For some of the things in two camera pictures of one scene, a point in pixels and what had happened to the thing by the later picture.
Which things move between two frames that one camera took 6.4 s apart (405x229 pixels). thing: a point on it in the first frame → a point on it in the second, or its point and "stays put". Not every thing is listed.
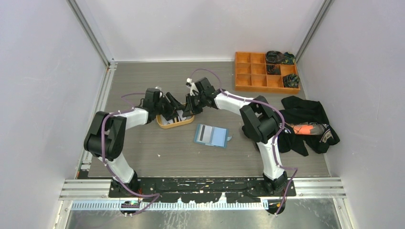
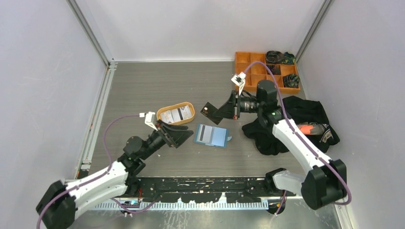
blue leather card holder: (212, 135) stays put
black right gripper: (190, 109) → (227, 110)
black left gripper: (171, 112) → (176, 135)
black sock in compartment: (271, 69) stays put
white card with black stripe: (204, 133) stays put
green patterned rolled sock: (289, 58) stays put
